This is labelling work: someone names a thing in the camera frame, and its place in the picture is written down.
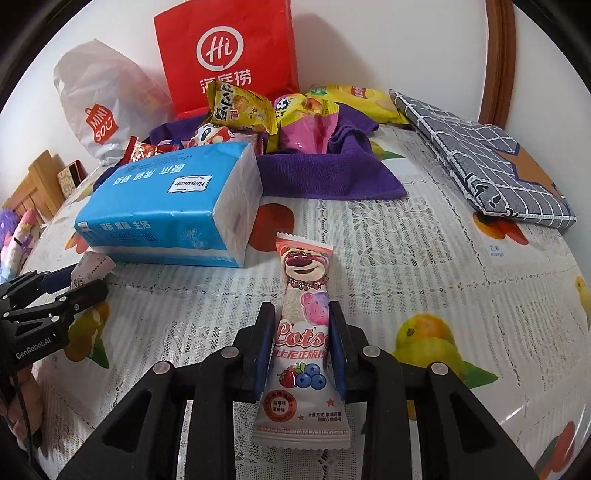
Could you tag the red cartoon snack packet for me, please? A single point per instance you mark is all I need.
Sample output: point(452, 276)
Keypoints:
point(210, 134)

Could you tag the red paper bag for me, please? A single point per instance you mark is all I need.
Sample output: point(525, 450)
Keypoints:
point(226, 50)

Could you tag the red gold snack packet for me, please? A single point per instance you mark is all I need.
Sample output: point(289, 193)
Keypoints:
point(141, 150)

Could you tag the yellow chips bag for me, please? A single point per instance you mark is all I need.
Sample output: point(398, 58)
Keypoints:
point(364, 104)

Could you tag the grey plaid folded cloth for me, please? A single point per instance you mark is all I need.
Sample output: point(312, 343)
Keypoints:
point(485, 157)

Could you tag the purple towel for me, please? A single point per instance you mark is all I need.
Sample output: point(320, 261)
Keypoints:
point(314, 175)

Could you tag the brown door frame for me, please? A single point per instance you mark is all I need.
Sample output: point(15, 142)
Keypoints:
point(498, 60)

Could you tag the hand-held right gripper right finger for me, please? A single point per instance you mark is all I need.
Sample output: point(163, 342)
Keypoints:
point(336, 350)

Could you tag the white plastic shopping bag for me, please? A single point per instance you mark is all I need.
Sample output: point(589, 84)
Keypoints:
point(101, 92)

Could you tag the white snack packet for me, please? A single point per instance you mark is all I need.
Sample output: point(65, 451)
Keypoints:
point(94, 270)

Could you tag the blue tissue pack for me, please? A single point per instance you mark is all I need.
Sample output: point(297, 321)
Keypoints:
point(171, 203)

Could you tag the framed picture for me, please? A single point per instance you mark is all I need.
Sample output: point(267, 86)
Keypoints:
point(71, 177)

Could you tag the yellow cracker snack packet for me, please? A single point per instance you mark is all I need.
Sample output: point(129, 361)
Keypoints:
point(240, 108)

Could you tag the pink bear snack packet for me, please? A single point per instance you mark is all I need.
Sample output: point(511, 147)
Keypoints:
point(302, 295)

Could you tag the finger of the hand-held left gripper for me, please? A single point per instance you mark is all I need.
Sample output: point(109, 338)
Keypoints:
point(78, 300)
point(41, 284)

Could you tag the purple pink plush toy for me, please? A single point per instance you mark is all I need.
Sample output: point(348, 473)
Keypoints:
point(16, 240)

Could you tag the person's left hand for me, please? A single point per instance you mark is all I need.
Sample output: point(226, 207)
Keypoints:
point(27, 401)

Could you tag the pink yellow snack packet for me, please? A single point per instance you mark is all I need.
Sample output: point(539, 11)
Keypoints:
point(304, 124)

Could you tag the wooden headboard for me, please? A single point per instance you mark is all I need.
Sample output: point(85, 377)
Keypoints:
point(37, 184)

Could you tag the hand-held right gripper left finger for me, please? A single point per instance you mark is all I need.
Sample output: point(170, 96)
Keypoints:
point(263, 350)

